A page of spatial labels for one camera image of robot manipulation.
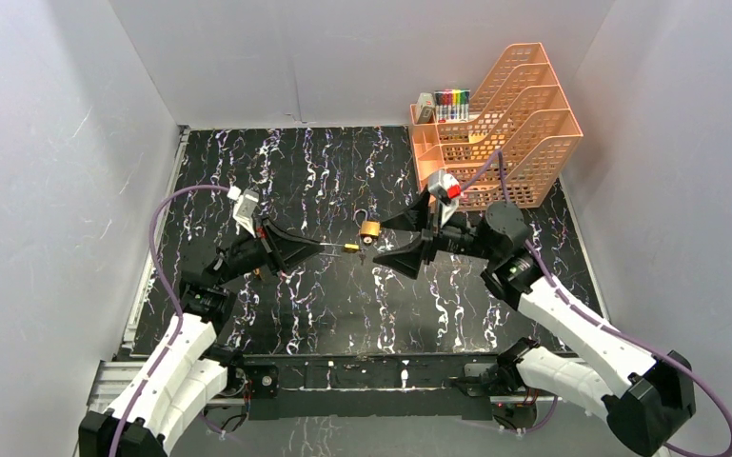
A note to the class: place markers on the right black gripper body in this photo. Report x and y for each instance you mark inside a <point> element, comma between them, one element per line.
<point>456,237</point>

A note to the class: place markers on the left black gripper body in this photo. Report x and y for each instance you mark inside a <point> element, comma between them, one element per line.
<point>266,245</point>

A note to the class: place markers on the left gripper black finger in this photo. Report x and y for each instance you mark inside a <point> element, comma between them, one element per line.
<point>289,244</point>
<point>288,259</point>

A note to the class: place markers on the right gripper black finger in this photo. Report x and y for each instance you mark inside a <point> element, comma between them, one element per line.
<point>406,260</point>
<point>413,218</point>

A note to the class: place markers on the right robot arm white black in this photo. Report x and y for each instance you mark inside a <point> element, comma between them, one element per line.
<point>643,398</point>

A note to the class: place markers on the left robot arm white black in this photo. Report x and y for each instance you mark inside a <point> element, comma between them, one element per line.
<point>188,368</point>

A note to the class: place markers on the large brass padlock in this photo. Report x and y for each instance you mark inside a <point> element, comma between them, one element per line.
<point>369,230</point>

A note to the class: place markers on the orange plastic file organizer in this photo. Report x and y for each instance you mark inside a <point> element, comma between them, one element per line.
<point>520,123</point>

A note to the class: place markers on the grey eraser box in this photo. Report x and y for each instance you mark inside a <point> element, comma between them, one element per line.
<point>425,108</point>

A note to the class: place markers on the coloured marker pen set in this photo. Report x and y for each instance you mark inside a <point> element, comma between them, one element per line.
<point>452,105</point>

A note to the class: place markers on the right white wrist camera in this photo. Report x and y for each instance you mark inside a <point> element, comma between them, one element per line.
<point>446,190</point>

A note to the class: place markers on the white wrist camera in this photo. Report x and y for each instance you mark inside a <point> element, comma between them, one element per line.
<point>245,203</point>
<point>446,190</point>

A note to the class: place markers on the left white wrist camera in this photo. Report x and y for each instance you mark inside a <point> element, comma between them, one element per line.
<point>245,203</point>

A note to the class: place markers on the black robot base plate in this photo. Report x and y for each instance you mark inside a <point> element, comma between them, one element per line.
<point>372,385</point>

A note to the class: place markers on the aluminium front rail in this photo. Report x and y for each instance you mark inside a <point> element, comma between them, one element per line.
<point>403,398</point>

